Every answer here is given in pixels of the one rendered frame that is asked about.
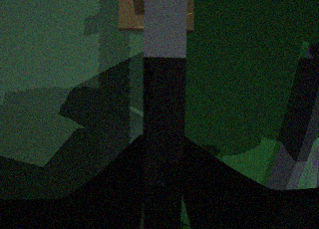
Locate dark green flat mat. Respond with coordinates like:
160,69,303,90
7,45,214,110
184,0,319,186

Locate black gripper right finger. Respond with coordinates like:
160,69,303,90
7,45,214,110
182,137,319,229

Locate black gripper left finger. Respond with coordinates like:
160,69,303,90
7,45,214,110
0,134,144,229

